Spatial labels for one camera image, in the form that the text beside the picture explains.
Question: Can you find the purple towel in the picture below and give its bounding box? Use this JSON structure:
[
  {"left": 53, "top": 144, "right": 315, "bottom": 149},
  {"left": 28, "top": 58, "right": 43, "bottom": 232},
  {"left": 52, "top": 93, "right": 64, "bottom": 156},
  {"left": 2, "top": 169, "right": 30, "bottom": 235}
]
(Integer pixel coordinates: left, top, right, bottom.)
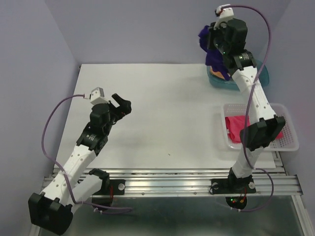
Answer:
[{"left": 198, "top": 25, "right": 231, "bottom": 81}]

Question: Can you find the blue plastic tub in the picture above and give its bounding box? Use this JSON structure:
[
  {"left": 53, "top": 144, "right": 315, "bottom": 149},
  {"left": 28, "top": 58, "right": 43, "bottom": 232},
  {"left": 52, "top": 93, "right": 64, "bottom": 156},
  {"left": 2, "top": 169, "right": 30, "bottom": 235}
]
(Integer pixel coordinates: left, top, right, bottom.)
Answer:
[{"left": 206, "top": 56, "right": 269, "bottom": 92}]

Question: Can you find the purple cable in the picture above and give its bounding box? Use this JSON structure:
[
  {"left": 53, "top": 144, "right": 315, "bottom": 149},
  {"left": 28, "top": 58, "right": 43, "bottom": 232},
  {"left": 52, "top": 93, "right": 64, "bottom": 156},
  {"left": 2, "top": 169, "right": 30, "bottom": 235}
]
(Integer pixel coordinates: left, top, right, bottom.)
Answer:
[
  {"left": 41, "top": 93, "right": 133, "bottom": 215},
  {"left": 216, "top": 4, "right": 275, "bottom": 213}
]

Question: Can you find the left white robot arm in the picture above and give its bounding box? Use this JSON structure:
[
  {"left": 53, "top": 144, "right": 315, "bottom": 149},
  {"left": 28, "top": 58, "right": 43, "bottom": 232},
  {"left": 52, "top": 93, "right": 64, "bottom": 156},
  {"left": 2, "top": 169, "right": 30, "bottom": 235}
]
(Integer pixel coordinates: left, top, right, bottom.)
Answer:
[{"left": 28, "top": 89, "right": 132, "bottom": 236}]

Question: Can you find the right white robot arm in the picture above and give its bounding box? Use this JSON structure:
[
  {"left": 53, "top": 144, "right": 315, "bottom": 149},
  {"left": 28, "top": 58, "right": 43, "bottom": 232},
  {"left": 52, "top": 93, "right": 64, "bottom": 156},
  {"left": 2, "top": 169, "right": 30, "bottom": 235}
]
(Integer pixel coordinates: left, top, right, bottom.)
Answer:
[{"left": 208, "top": 18, "right": 285, "bottom": 192}]

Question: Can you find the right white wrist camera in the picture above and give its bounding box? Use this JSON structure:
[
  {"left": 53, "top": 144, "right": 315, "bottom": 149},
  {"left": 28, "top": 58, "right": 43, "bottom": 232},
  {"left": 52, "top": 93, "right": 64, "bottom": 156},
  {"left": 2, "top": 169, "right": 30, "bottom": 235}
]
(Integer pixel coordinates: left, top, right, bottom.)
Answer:
[{"left": 214, "top": 4, "right": 234, "bottom": 30}]

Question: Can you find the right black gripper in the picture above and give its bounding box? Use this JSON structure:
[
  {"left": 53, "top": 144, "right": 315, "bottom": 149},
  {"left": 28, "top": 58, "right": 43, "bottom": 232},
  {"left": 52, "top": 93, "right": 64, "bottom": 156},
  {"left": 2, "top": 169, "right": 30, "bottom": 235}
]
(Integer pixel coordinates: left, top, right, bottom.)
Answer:
[{"left": 205, "top": 19, "right": 231, "bottom": 55}]

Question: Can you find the orange towel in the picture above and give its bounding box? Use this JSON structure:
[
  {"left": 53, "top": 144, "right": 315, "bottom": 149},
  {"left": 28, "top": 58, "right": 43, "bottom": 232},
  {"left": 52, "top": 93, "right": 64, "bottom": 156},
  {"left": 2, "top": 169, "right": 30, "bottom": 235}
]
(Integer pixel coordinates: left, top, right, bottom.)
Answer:
[{"left": 209, "top": 67, "right": 225, "bottom": 80}]

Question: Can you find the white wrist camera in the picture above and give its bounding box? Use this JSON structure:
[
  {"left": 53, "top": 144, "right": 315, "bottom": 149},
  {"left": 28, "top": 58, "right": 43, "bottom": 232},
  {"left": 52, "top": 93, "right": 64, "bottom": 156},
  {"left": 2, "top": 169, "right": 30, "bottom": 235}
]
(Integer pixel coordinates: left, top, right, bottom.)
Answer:
[
  {"left": 84, "top": 87, "right": 109, "bottom": 106},
  {"left": 214, "top": 4, "right": 234, "bottom": 30}
]

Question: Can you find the pink towel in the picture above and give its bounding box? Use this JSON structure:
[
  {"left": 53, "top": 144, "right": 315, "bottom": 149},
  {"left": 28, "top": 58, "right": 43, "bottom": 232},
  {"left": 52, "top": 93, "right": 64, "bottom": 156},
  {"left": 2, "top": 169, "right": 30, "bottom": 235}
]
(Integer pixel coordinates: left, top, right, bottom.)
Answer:
[{"left": 225, "top": 116, "right": 286, "bottom": 148}]

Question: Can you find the white perforated basket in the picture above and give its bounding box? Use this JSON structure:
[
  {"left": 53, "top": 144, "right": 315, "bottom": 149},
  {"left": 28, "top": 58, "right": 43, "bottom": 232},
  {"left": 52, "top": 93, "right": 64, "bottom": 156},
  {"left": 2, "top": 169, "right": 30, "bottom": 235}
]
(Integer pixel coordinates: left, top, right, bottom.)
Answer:
[{"left": 220, "top": 103, "right": 299, "bottom": 152}]

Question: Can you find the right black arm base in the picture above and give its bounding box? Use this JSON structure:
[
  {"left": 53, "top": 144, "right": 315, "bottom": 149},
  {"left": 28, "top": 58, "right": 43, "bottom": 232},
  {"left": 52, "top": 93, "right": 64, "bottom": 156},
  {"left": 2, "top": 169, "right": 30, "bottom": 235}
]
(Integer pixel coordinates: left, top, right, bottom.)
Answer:
[{"left": 209, "top": 178, "right": 256, "bottom": 210}]

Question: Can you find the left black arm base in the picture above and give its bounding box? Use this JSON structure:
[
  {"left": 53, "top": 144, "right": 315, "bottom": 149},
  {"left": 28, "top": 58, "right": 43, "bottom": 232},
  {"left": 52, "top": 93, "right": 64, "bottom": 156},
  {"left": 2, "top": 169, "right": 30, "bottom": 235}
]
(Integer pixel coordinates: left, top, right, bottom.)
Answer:
[{"left": 83, "top": 168, "right": 126, "bottom": 213}]

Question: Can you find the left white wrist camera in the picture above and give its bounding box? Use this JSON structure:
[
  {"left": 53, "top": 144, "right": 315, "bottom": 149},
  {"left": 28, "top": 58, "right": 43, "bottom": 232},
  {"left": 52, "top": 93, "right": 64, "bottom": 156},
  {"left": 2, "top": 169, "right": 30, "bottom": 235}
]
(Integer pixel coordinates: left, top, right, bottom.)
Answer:
[{"left": 84, "top": 87, "right": 109, "bottom": 106}]

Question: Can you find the aluminium mounting rail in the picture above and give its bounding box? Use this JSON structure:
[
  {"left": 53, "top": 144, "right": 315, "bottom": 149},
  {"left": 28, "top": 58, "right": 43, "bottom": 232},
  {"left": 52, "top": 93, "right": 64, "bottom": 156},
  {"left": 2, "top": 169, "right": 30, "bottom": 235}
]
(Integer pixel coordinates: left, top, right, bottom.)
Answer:
[{"left": 40, "top": 168, "right": 303, "bottom": 199}]

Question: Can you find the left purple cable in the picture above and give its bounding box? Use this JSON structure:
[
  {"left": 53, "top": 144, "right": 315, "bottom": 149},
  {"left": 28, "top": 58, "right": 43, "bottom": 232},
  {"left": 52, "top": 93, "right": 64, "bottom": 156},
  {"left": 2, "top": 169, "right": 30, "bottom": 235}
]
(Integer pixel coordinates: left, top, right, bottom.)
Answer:
[{"left": 41, "top": 93, "right": 133, "bottom": 215}]

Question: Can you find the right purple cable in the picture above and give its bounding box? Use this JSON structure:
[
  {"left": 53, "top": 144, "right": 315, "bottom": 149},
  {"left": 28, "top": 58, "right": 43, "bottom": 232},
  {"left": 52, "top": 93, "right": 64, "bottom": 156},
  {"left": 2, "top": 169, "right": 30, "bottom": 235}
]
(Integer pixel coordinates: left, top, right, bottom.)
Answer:
[{"left": 216, "top": 4, "right": 275, "bottom": 213}]

